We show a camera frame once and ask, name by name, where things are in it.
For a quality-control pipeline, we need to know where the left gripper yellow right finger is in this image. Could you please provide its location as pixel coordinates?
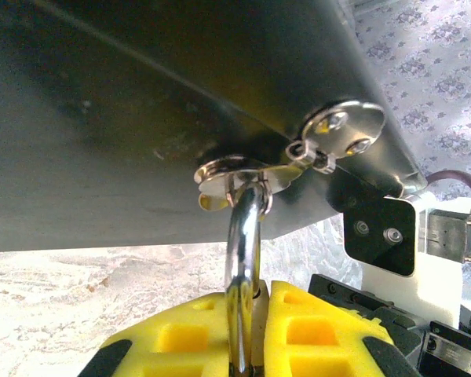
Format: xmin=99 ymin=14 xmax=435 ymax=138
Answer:
xmin=260 ymin=280 xmax=422 ymax=377

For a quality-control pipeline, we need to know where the silver metal hasp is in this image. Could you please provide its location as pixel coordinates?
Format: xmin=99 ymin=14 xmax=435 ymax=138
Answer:
xmin=195 ymin=98 xmax=387 ymax=211

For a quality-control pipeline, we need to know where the starry night painting tin box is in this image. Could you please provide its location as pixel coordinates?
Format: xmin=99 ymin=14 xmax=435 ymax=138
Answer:
xmin=0 ymin=0 xmax=429 ymax=253

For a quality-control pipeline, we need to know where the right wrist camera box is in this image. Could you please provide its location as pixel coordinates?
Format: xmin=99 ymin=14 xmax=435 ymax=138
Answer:
xmin=342 ymin=192 xmax=471 ymax=328

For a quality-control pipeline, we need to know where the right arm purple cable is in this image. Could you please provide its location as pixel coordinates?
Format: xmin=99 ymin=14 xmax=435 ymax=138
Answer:
xmin=425 ymin=169 xmax=471 ymax=199

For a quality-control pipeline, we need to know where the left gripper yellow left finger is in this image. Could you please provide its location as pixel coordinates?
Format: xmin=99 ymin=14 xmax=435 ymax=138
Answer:
xmin=77 ymin=291 xmax=236 ymax=377

